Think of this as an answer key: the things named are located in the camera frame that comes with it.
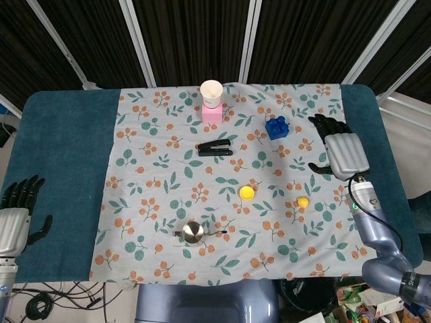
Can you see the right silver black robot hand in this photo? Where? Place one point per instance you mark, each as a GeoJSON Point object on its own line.
{"type": "Point", "coordinates": [347, 153]}

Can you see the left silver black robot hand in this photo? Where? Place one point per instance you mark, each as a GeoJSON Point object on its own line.
{"type": "Point", "coordinates": [11, 228]}

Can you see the yellow round object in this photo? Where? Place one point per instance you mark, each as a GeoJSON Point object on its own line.
{"type": "Point", "coordinates": [302, 201]}

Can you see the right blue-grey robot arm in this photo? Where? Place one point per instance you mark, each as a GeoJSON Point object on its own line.
{"type": "Point", "coordinates": [380, 232]}

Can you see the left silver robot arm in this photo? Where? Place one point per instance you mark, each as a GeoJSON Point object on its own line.
{"type": "Point", "coordinates": [6, 286]}

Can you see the blue toy building brick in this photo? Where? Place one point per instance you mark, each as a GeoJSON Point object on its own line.
{"type": "Point", "coordinates": [277, 128]}

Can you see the yellow round disc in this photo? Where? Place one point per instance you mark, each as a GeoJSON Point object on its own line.
{"type": "Point", "coordinates": [246, 193]}

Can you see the teal table cover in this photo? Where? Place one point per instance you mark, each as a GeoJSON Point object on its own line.
{"type": "Point", "coordinates": [64, 161]}

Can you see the black stapler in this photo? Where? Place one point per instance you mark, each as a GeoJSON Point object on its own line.
{"type": "Point", "coordinates": [215, 149]}

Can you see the pink cube block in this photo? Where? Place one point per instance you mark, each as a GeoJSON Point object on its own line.
{"type": "Point", "coordinates": [212, 114]}

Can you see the white paper cup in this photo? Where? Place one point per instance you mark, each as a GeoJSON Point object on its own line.
{"type": "Point", "coordinates": [211, 96]}

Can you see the black waste bin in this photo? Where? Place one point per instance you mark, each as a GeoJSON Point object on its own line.
{"type": "Point", "coordinates": [309, 296]}

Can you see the colourful packaging clutter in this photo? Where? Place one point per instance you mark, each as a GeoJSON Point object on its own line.
{"type": "Point", "coordinates": [370, 303]}

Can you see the floral printed cloth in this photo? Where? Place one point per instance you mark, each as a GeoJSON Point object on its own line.
{"type": "Point", "coordinates": [161, 181]}

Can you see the white table clamp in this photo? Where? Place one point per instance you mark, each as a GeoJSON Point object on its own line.
{"type": "Point", "coordinates": [89, 84]}

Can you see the blue-grey robot torso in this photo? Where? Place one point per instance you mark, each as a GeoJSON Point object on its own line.
{"type": "Point", "coordinates": [205, 303]}

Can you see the aluminium screen post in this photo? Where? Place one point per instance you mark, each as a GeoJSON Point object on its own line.
{"type": "Point", "coordinates": [379, 42]}
{"type": "Point", "coordinates": [60, 40]}
{"type": "Point", "coordinates": [138, 42]}
{"type": "Point", "coordinates": [404, 79]}
{"type": "Point", "coordinates": [250, 40]}

